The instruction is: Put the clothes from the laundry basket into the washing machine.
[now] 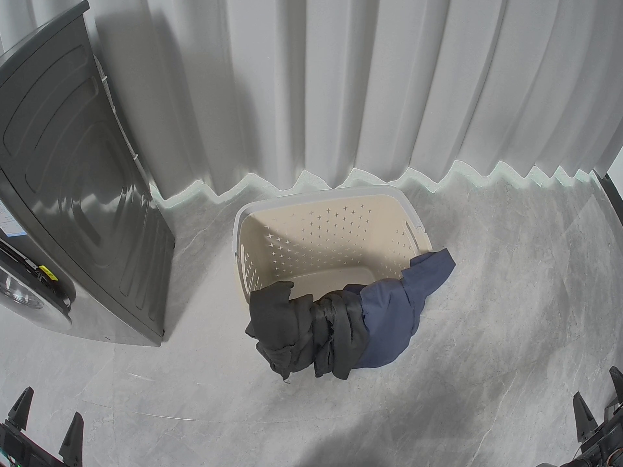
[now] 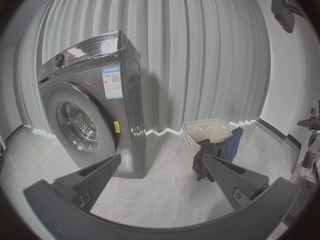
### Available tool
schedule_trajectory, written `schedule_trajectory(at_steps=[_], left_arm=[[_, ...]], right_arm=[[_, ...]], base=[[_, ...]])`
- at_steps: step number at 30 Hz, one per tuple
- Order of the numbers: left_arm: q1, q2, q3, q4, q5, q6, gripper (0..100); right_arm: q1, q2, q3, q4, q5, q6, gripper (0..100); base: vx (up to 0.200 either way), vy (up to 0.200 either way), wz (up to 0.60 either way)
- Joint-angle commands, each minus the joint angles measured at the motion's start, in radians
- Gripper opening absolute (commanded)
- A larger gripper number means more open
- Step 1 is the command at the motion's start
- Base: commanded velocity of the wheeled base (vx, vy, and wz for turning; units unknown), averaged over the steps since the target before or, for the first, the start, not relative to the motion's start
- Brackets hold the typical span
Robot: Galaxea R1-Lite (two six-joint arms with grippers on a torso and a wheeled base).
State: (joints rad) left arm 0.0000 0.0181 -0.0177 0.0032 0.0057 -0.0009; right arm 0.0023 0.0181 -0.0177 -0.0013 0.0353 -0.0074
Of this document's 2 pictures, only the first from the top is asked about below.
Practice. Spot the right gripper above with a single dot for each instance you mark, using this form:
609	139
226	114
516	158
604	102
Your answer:
606	443

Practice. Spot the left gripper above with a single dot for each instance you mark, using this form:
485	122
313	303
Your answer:
24	448

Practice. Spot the grey washing machine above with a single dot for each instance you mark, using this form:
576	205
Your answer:
73	163

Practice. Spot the cream laundry basket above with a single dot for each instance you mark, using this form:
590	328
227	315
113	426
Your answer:
321	241

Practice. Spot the blue garment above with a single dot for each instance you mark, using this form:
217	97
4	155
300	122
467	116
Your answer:
389	319

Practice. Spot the dark grey garment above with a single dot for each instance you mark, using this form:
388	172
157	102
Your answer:
292	329

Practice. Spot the white curtain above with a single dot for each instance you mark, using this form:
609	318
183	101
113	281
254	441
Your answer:
340	66

